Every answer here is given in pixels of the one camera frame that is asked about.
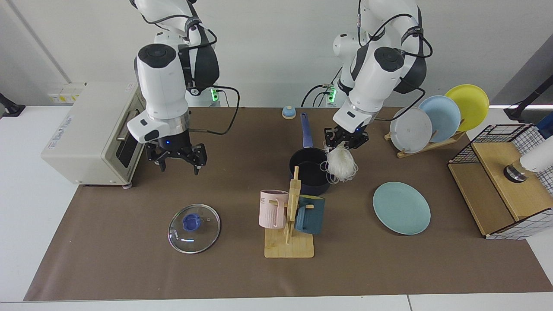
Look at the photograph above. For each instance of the small blue round thing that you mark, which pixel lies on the small blue round thing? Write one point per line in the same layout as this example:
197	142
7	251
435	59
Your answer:
289	113

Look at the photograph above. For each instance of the wooden cup stand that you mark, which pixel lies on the wooden cup stand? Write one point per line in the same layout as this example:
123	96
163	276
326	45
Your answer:
289	246

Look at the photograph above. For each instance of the light blue plate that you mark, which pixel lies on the light blue plate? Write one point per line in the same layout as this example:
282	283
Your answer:
445	116

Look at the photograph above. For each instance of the white cylinder with dark base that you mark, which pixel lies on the white cylinder with dark base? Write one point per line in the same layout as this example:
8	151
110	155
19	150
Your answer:
538	157

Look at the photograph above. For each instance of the wooden plate rack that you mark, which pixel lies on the wooden plate rack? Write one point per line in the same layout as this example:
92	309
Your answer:
425	148

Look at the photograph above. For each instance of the yellow plate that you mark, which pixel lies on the yellow plate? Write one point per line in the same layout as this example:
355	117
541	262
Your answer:
471	103

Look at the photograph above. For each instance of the white vermicelli bundle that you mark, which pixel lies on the white vermicelli bundle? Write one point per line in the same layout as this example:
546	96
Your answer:
341	168

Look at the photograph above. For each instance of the dark teal mug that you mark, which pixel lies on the dark teal mug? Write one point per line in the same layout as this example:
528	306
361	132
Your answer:
311	218

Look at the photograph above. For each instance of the dark blue saucepan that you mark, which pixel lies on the dark blue saucepan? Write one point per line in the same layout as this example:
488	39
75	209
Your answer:
309	175

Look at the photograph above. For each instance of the blue object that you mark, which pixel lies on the blue object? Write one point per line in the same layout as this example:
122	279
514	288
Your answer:
546	127

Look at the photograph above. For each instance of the pale toaster oven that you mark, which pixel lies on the pale toaster oven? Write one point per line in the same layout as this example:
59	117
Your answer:
77	142

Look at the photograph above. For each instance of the pink ribbed mug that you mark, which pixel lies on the pink ribbed mug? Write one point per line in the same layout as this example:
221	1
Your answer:
272	211

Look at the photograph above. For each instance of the pale green plate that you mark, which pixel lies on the pale green plate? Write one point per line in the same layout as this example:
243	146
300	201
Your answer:
402	208

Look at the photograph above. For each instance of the wall socket strip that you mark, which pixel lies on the wall socket strip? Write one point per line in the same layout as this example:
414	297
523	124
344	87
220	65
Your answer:
65	95

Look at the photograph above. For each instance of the glass lid with blue knob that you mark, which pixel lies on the glass lid with blue knob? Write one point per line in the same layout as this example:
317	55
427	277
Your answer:
191	221

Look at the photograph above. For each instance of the brown table cloth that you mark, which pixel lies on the brown table cloth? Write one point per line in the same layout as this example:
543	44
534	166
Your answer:
194	268

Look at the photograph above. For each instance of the white plate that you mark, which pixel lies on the white plate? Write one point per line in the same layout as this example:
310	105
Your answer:
410	131

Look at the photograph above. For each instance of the black clamp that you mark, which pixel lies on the black clamp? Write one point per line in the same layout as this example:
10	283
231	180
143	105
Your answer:
13	109

